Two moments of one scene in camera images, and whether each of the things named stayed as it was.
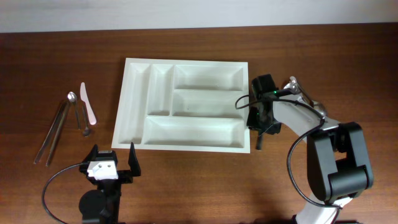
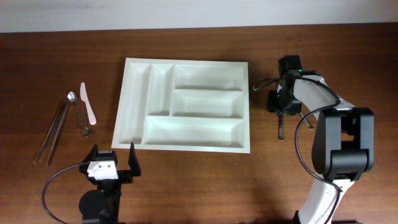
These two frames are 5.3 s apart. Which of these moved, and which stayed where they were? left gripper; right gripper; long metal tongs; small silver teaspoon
Moved: right gripper
Stayed: small silver teaspoon; left gripper; long metal tongs
